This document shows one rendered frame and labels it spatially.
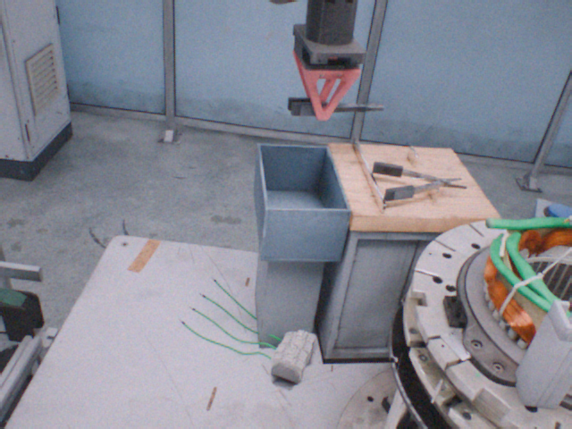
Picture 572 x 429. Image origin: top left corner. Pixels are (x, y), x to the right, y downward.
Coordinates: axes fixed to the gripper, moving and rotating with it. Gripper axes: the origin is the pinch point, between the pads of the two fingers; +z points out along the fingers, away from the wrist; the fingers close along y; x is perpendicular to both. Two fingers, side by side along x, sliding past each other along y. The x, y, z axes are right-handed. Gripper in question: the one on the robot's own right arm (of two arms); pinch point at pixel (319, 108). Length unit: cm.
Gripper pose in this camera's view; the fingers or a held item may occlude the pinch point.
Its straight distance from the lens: 69.9
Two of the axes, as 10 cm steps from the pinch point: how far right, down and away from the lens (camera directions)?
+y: 2.0, 5.9, -7.8
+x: 9.8, -0.6, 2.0
